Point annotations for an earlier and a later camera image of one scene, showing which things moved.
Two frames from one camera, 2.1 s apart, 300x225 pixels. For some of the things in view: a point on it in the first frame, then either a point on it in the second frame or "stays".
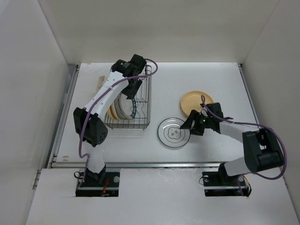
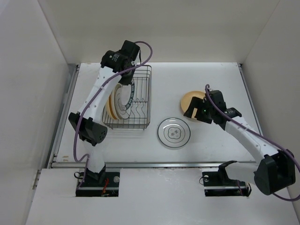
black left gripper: x=130 y=93 -> x=126 y=81
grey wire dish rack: x=143 y=102 stays
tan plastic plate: x=192 y=100 stays
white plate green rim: x=170 y=133 stays
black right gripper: x=197 y=130 -> x=196 y=102
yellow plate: x=110 y=113 stays
